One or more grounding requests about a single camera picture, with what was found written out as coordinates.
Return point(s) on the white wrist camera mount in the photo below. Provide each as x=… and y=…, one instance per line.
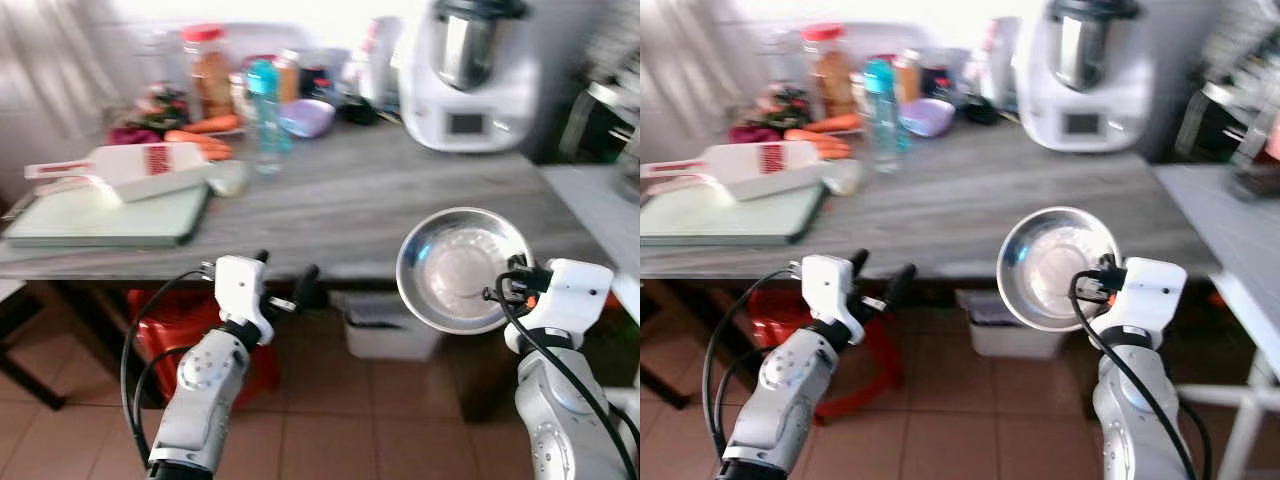
x=575, y=295
x=1150, y=295
x=240, y=285
x=825, y=285

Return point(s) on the red plastic stool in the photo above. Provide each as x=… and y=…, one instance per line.
x=175, y=325
x=870, y=360

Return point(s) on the white kitchen cooking machine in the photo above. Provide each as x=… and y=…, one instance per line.
x=470, y=90
x=1085, y=90

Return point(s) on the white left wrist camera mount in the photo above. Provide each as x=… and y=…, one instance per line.
x=240, y=285
x=825, y=285

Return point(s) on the orange carrot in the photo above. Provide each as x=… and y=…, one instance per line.
x=832, y=123
x=200, y=143
x=212, y=124
x=818, y=142

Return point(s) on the white red mandoline slicer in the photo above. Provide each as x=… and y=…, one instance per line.
x=745, y=165
x=130, y=168

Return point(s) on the round steel bowl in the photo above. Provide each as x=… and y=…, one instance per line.
x=1045, y=268
x=450, y=270

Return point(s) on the clear jar with red lid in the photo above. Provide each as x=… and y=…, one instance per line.
x=210, y=75
x=830, y=75

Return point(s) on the green leafy vegetable bunch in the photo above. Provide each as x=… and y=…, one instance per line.
x=165, y=108
x=788, y=106

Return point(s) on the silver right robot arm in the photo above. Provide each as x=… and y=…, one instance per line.
x=1140, y=420
x=560, y=420

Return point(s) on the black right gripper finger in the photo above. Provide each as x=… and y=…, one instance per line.
x=1103, y=270
x=516, y=270

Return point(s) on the white plastic bin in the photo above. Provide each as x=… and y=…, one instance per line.
x=1010, y=335
x=385, y=330

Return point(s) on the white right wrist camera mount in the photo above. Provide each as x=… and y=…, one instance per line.
x=1150, y=295
x=575, y=295

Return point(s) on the small clear glass dish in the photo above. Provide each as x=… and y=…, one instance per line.
x=845, y=176
x=228, y=178

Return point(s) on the white plastic bottle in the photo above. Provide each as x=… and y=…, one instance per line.
x=995, y=60
x=372, y=60

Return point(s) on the metal dish rack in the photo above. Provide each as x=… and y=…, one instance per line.
x=600, y=115
x=1235, y=90

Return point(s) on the white curtain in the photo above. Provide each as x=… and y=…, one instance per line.
x=685, y=60
x=50, y=60

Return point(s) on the white side table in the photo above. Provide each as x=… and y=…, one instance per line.
x=590, y=205
x=1220, y=225

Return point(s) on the small black container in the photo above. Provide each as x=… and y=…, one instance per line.
x=358, y=110
x=980, y=110

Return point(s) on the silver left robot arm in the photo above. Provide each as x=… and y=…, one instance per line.
x=790, y=385
x=205, y=385

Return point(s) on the blue plastic water bottle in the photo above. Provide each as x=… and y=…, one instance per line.
x=266, y=115
x=882, y=115

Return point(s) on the pale green cutting board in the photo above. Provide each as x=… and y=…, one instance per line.
x=90, y=220
x=720, y=218

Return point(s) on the grey wooden table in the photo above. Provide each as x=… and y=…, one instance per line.
x=330, y=200
x=950, y=200

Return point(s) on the purple vegetable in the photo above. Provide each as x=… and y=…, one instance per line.
x=753, y=133
x=133, y=135

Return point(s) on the purple plastic bowl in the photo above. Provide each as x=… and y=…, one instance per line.
x=308, y=118
x=927, y=117

